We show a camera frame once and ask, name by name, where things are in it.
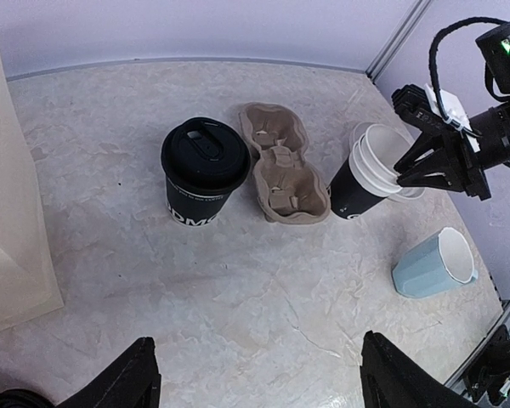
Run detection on brown pulp cup carrier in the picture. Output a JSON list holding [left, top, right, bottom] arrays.
[[239, 103, 331, 225]]

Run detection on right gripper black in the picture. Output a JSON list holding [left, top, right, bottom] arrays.
[[394, 127, 491, 200]]

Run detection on aluminium front rail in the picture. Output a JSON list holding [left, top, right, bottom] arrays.
[[445, 299, 510, 401]]

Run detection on light blue ceramic mug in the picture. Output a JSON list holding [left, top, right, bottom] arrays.
[[392, 227, 479, 298]]

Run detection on stack of paper cups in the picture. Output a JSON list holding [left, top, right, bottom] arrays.
[[328, 122, 425, 219]]

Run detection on beige paper bag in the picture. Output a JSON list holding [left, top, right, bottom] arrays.
[[0, 55, 64, 331]]

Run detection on black paper coffee cup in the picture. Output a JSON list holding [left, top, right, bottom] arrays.
[[165, 176, 244, 228]]

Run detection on black plastic cup lid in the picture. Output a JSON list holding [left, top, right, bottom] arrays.
[[161, 117, 251, 196]]

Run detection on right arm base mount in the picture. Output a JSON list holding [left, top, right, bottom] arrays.
[[465, 325, 510, 406]]

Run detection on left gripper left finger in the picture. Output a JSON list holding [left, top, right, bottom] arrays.
[[59, 337, 162, 408]]

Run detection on right aluminium corner post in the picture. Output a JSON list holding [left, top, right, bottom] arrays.
[[365, 0, 433, 82]]

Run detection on stack of black lids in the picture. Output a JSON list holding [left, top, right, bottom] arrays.
[[0, 388, 54, 408]]

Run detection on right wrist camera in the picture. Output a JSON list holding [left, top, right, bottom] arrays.
[[391, 82, 481, 152]]

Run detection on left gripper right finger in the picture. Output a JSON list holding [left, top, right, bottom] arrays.
[[360, 331, 475, 408]]

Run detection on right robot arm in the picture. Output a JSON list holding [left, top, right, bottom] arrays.
[[392, 17, 510, 201]]

